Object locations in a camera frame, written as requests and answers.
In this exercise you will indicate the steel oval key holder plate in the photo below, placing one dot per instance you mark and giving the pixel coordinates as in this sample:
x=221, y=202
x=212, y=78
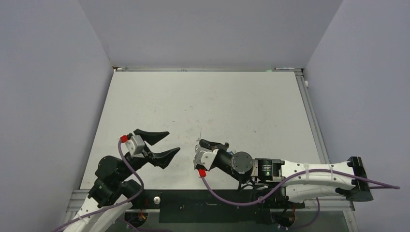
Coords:
x=200, y=134

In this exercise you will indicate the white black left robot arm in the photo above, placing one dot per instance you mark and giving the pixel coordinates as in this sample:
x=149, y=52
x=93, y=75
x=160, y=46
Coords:
x=118, y=187

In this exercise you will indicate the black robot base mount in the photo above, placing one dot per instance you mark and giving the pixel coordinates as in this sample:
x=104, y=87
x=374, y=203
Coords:
x=200, y=206

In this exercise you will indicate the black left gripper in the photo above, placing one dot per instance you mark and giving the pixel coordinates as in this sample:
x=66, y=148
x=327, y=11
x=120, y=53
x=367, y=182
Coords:
x=161, y=158

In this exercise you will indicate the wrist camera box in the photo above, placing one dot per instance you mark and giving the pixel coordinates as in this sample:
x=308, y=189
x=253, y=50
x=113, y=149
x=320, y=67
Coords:
x=135, y=145
x=204, y=158

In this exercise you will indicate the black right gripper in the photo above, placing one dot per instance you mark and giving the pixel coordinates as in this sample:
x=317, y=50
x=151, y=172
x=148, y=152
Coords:
x=211, y=144

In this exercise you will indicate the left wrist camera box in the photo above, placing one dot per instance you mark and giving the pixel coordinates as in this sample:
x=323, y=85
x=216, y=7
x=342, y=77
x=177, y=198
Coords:
x=135, y=145

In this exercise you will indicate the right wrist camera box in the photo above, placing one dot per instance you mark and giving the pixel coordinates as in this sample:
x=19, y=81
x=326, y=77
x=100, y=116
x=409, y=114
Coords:
x=204, y=158

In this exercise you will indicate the aluminium table edge rail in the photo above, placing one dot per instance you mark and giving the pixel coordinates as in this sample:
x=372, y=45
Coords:
x=314, y=125

